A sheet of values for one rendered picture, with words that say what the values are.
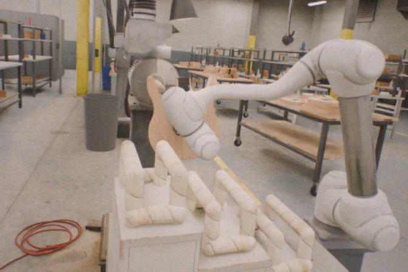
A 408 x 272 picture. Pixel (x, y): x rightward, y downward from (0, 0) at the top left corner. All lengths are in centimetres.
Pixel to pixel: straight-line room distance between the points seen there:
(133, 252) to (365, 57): 83
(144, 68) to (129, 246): 115
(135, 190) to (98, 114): 373
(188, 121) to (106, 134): 333
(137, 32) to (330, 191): 103
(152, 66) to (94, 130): 284
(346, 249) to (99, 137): 349
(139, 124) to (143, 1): 69
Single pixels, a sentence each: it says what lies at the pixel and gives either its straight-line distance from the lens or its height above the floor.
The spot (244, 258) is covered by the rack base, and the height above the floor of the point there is 102.
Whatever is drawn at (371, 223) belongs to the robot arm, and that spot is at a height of 90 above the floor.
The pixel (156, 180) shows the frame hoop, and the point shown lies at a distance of 77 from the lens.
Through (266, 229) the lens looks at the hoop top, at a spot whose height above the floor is 104.
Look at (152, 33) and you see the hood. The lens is 133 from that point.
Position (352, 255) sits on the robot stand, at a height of 66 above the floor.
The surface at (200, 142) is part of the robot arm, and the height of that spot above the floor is 112.
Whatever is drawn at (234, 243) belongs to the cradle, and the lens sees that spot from 69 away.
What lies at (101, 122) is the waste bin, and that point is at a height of 41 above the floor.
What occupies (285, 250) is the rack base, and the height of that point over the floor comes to 94.
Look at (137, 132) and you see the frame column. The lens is 183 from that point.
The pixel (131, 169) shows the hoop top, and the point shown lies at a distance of 58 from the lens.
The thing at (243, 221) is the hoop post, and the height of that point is 109.
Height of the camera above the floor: 142
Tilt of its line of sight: 12 degrees down
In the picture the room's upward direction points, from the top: 5 degrees clockwise
